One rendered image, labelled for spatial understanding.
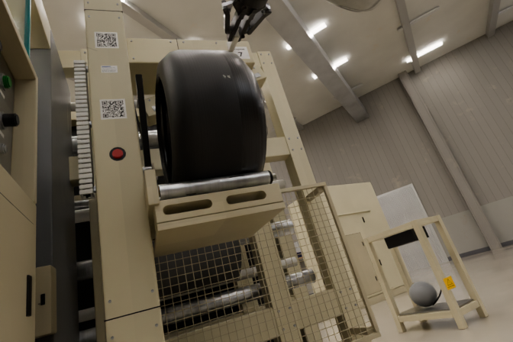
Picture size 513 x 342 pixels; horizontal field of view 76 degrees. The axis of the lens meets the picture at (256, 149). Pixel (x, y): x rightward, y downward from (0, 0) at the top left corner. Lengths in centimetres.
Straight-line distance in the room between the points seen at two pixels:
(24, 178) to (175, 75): 46
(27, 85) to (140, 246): 52
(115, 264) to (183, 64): 58
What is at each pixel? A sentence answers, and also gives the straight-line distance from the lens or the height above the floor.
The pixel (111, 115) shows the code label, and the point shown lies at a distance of 113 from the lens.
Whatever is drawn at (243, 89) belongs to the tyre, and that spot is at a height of 114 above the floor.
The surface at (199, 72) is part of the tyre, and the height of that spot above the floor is 121.
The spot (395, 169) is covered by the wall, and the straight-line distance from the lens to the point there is 1304.
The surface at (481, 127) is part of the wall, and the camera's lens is 1324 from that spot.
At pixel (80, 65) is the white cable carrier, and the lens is 127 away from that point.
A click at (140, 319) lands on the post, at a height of 60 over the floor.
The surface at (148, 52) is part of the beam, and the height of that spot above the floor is 170.
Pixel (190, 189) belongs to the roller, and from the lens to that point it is 94.
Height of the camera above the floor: 58
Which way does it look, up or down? 23 degrees up
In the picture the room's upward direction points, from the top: 16 degrees counter-clockwise
